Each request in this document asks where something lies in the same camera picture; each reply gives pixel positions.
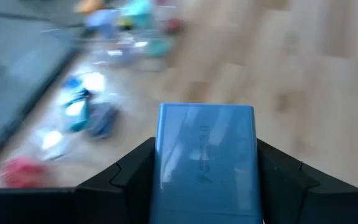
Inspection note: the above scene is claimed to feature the grey lavender multiport charger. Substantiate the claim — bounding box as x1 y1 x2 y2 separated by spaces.
149 103 264 224

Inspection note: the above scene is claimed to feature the purple rectangular case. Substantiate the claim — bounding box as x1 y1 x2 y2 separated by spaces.
86 104 119 139

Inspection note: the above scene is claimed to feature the small red charger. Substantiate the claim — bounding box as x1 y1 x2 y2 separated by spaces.
0 156 49 189

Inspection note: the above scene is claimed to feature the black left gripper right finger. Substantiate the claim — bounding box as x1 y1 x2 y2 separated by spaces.
255 138 358 224

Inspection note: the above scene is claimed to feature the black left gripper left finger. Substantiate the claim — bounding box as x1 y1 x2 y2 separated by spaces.
0 136 157 224

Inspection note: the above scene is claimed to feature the teal rectangular case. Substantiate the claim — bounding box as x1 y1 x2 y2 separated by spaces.
63 92 91 133

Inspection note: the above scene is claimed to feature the black capped red sand hourglass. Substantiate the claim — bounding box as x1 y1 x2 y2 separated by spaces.
164 17 183 35

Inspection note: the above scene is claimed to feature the teal capped hourglass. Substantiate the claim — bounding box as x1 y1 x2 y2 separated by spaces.
120 0 174 59

